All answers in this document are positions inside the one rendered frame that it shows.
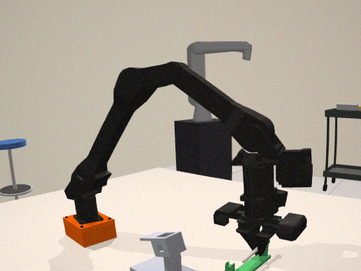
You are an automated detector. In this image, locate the white pin with red cap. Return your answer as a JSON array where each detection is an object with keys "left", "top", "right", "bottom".
[{"left": 242, "top": 247, "right": 258, "bottom": 263}]

